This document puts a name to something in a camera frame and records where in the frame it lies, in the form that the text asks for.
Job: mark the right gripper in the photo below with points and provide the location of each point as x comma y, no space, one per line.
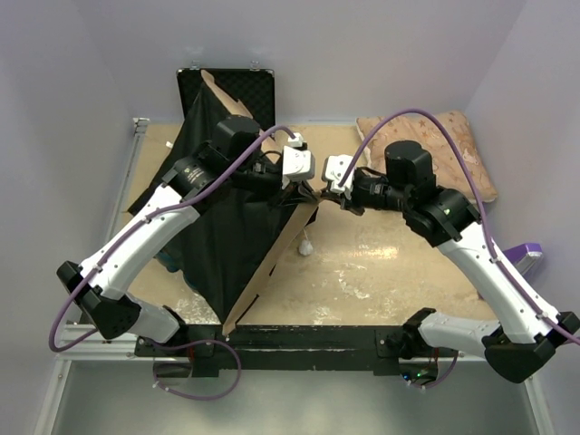
344,204

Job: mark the black poker chip case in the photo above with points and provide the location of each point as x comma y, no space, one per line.
255,88

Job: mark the white pompom toy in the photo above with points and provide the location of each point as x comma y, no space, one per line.
305,248

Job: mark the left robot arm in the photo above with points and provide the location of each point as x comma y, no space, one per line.
231,159

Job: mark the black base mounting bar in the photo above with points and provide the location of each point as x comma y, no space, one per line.
197,350

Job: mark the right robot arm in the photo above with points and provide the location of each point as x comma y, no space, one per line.
527,331

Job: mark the aluminium frame rail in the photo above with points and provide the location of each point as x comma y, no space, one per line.
95,347

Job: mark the purple box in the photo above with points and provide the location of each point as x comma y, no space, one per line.
526,258

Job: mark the teal double pet bowl stand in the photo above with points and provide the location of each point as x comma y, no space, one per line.
168,262

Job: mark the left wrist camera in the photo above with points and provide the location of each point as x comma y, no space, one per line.
298,162

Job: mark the beige patterned pet cushion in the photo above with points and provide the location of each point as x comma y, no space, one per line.
445,165

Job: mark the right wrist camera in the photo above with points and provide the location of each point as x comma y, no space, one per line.
336,175

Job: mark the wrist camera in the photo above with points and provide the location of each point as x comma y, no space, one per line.
336,175
298,162

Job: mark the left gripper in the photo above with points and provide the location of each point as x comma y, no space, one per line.
295,191

